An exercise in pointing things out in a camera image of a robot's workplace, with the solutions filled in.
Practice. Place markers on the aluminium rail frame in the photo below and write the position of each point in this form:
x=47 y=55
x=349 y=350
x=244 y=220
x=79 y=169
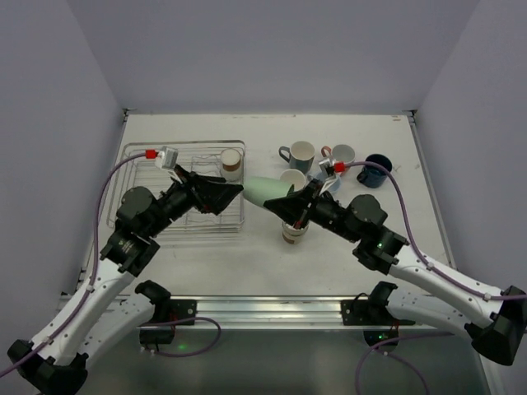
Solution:
x=267 y=308

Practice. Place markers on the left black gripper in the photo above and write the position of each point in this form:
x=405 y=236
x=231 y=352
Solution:
x=198 y=192

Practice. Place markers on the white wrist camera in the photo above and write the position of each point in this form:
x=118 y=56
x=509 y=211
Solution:
x=166 y=160
x=330 y=169

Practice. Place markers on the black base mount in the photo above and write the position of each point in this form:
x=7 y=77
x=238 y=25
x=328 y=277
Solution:
x=168 y=311
x=370 y=310

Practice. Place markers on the light blue mug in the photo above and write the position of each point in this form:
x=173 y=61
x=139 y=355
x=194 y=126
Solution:
x=293 y=177

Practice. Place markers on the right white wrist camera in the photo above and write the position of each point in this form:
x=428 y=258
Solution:
x=330 y=169

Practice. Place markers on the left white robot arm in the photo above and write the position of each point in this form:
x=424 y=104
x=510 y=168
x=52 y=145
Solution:
x=56 y=360

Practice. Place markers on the light green cup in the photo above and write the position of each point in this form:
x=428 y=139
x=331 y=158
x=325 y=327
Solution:
x=257 y=190

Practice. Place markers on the dark blue mug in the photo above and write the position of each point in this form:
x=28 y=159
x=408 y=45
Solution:
x=371 y=176

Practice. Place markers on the grey teal mug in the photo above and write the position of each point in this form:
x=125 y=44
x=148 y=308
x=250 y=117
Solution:
x=299 y=156

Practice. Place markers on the pink patterned mug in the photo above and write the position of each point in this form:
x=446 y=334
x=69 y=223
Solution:
x=340 y=152

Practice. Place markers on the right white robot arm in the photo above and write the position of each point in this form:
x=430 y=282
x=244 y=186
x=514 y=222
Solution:
x=493 y=319

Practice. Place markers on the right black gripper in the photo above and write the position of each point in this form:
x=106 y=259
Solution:
x=310 y=202

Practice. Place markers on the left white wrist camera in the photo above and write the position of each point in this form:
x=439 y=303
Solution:
x=166 y=160

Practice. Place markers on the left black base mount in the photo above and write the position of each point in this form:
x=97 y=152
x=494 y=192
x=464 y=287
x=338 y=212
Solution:
x=168 y=311

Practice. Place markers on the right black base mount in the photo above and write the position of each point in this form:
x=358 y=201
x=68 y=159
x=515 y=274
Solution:
x=370 y=310

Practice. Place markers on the cream brown cup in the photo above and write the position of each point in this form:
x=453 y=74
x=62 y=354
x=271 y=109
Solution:
x=231 y=164
x=292 y=235

